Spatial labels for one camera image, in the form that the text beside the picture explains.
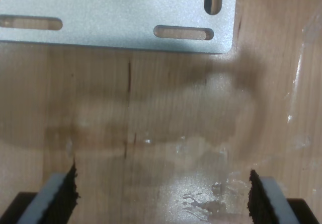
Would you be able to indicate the silver slotted base plate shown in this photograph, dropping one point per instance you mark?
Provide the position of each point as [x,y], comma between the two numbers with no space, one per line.
[113,7]

